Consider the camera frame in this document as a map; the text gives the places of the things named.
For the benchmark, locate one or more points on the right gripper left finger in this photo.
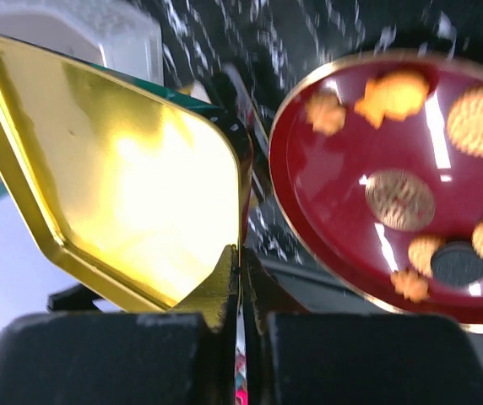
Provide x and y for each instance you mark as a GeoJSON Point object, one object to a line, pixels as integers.
{"type": "Point", "coordinates": [175, 357]}

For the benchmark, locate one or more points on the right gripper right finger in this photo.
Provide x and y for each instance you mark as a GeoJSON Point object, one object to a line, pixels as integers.
{"type": "Point", "coordinates": [298, 357]}

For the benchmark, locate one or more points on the gold tin lid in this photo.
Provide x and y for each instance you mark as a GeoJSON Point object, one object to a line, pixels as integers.
{"type": "Point", "coordinates": [139, 192]}

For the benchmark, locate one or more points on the orange swirl cookie bottom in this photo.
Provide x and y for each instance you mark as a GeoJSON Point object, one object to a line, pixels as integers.
{"type": "Point", "coordinates": [410, 284]}

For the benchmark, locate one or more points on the orange swirl cookie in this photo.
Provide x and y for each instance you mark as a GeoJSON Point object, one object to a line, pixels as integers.
{"type": "Point", "coordinates": [410, 284]}
{"type": "Point", "coordinates": [325, 113]}

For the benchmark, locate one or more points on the round biscuit lower centre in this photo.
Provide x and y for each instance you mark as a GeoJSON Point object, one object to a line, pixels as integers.
{"type": "Point", "coordinates": [421, 250]}

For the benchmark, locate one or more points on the black sandwich cookie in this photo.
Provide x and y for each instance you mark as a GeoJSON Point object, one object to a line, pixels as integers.
{"type": "Point", "coordinates": [456, 264]}

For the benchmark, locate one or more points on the red round plate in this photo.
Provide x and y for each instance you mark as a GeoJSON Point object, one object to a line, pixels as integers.
{"type": "Point", "coordinates": [357, 198]}

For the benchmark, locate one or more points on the orange swirl cookie top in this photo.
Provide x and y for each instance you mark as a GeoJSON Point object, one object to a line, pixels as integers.
{"type": "Point", "coordinates": [325, 113]}

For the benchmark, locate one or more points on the orange fish cookie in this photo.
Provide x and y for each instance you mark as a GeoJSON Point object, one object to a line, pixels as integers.
{"type": "Point", "coordinates": [395, 96]}

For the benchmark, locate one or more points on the round biscuit top right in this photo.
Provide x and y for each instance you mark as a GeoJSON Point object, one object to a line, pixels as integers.
{"type": "Point", "coordinates": [465, 122]}

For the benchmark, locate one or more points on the white book organizer box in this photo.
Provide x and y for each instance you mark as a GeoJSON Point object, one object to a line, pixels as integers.
{"type": "Point", "coordinates": [113, 34]}

